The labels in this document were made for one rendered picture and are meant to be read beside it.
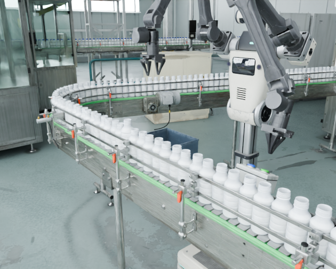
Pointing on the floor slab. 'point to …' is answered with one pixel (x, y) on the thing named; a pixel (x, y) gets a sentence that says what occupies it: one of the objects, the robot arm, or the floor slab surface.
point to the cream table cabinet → (180, 67)
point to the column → (168, 21)
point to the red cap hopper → (109, 33)
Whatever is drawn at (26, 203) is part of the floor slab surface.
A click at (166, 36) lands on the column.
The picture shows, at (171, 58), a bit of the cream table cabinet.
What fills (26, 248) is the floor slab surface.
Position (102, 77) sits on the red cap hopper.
